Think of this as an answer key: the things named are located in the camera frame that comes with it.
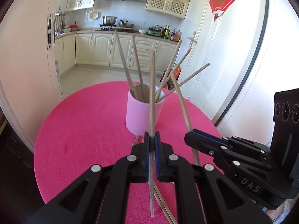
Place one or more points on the person's right hand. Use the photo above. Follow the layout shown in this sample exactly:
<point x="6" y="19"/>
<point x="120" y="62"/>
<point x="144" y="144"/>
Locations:
<point x="280" y="212"/>

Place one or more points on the white bowl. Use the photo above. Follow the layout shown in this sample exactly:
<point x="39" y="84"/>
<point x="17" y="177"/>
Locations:
<point x="142" y="31"/>

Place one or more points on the pink cup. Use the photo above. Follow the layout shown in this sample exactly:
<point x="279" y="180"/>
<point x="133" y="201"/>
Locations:
<point x="137" y="114"/>

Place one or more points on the steel cooking pot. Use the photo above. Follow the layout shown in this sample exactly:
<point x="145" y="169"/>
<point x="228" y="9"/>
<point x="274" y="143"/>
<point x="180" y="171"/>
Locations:
<point x="109" y="20"/>

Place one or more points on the orange snack bag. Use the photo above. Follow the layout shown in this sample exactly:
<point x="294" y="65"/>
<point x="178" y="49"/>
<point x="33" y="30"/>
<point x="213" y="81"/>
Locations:
<point x="178" y="72"/>

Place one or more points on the group of wooden chopsticks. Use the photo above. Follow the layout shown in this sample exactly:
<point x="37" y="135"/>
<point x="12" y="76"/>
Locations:
<point x="124" y="58"/>

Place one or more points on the single brown wooden chopstick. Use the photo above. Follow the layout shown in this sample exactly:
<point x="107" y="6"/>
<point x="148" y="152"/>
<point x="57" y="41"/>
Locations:
<point x="184" y="107"/>

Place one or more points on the orange sauce bottle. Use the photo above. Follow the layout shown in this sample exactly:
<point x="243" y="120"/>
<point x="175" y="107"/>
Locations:
<point x="178" y="36"/>

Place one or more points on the cream lower kitchen cabinets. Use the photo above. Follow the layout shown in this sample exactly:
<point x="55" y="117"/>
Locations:
<point x="98" y="49"/>

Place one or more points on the small lattice door cabinet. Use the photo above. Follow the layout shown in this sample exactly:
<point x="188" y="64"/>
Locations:
<point x="81" y="1"/>

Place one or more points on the single pale wooden chopstick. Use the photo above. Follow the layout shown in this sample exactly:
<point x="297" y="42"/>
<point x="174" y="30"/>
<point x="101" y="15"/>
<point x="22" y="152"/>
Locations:
<point x="153" y="86"/>

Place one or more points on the red container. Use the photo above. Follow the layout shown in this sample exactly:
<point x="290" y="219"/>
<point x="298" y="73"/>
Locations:
<point x="73" y="26"/>

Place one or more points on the dark sauce bottle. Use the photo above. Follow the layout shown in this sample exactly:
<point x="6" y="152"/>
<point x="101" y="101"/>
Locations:
<point x="172" y="35"/>

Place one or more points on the hanging utensil rack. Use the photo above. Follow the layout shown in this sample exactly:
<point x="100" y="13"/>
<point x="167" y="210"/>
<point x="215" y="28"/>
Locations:
<point x="61" y="21"/>

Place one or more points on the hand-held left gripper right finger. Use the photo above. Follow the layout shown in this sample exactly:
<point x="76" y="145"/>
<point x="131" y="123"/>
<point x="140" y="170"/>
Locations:
<point x="157" y="158"/>

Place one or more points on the cream drawer unit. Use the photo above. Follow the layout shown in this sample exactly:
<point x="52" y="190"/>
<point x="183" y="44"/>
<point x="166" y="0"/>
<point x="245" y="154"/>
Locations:
<point x="146" y="51"/>

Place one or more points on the gas stove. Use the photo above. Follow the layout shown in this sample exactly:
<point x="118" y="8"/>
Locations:
<point x="107" y="28"/>

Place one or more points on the round wall plate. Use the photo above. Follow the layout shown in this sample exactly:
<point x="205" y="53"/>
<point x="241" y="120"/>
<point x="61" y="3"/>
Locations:
<point x="94" y="15"/>

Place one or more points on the metal door lock plate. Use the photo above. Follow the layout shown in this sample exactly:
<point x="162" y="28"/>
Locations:
<point x="50" y="31"/>

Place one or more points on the wide lattice door cabinet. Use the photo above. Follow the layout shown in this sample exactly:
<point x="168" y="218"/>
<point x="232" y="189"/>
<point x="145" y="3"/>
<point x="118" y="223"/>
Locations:
<point x="168" y="4"/>

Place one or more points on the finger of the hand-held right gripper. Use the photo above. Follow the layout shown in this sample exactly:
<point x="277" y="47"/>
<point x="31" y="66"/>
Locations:
<point x="210" y="135"/>
<point x="203" y="142"/>

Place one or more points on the dark wok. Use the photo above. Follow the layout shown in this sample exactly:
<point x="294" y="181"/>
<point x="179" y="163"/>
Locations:
<point x="126" y="24"/>

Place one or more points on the kitchen countertop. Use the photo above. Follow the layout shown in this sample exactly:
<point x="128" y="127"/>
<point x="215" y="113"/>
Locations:
<point x="88" y="31"/>

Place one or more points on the green electric cooker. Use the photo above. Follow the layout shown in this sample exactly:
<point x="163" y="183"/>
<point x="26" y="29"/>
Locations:
<point x="154" y="31"/>

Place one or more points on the white sliding door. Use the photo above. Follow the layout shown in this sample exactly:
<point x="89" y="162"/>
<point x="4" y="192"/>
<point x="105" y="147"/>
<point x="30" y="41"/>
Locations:
<point x="28" y="63"/>

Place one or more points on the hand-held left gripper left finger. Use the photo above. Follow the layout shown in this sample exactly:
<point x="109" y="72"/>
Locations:
<point x="146" y="154"/>

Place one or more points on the pink round table mat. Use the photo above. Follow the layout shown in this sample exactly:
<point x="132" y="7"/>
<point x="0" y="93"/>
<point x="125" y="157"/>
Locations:
<point x="81" y="133"/>

